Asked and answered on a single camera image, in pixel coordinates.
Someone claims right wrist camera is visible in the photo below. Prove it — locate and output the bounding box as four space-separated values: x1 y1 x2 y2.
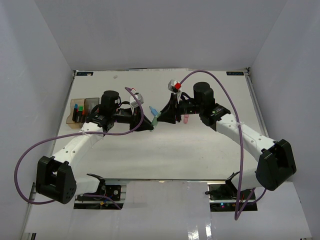
167 79 182 102

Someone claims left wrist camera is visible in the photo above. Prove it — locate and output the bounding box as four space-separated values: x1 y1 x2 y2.
129 92 144 109

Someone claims left blue table label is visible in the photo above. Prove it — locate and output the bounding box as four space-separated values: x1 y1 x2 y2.
76 71 94 76

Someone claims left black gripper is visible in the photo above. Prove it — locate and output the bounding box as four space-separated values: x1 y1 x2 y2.
112 105 154 133

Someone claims green cap black highlighter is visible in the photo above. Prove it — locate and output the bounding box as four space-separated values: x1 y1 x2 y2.
75 105 84 123

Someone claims pink transparent highlighter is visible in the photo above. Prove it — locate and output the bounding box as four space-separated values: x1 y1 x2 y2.
183 114 189 124

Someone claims blue transparent highlighter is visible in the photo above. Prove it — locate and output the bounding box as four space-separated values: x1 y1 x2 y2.
149 106 158 117

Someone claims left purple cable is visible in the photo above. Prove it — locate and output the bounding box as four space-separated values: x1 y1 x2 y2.
14 86 145 210

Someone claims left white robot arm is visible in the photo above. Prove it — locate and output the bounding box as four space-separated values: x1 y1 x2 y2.
35 88 154 204

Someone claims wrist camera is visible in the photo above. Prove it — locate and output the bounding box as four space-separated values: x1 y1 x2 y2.
167 79 182 102
129 92 144 109

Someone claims purple cable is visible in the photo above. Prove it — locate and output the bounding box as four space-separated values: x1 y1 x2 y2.
14 86 145 210
179 70 267 221

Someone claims blue cap black highlighter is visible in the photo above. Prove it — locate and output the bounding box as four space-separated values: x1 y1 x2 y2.
72 103 78 123

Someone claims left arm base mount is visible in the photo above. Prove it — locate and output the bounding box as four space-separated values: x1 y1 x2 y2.
73 173 124 210

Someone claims right blue table label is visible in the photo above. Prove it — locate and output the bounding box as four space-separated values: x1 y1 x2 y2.
226 71 244 76

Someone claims orange cap black highlighter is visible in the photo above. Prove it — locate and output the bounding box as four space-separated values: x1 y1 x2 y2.
80 109 87 123

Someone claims brown transparent container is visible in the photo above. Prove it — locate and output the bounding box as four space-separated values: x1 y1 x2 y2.
65 98 85 129

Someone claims blue table label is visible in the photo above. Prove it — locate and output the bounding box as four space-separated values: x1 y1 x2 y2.
226 71 244 76
76 71 94 76

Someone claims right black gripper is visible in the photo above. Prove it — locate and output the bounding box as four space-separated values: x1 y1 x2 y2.
157 93 203 125

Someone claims green transparent highlighter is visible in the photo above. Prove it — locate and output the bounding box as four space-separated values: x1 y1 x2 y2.
151 115 158 128

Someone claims grey transparent container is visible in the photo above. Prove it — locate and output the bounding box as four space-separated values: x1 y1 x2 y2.
84 97 100 114

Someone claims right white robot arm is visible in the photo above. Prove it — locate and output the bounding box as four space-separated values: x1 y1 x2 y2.
157 80 297 200

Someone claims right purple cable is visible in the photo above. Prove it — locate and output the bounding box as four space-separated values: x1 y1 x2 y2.
179 70 267 221

